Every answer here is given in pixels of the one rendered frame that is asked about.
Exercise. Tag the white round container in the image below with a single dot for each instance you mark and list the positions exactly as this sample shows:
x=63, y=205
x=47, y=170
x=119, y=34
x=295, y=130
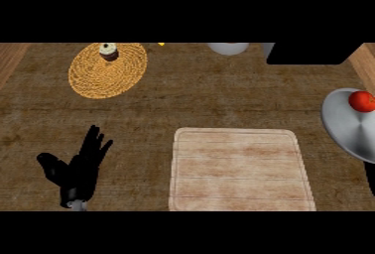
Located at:
x=227, y=48

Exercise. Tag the pale wooden cutting board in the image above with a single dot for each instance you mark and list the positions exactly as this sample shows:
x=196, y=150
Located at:
x=239, y=172

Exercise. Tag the silver metal pan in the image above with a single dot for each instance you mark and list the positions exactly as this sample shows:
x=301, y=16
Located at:
x=348, y=127

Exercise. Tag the red tomato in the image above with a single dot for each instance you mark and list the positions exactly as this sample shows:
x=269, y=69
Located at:
x=362, y=101

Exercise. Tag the grey upright panel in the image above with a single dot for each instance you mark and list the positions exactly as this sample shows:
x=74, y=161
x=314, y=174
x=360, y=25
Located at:
x=266, y=49

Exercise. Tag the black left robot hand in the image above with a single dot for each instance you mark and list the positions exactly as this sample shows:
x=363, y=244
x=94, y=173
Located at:
x=80, y=167

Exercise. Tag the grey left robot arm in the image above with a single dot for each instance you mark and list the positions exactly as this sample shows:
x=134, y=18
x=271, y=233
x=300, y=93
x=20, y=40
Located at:
x=78, y=205

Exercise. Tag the black appliance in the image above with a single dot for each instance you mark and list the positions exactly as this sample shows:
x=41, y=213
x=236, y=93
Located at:
x=311, y=53

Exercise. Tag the round woven yellow placemat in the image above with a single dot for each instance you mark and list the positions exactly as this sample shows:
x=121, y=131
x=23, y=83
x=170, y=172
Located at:
x=108, y=70

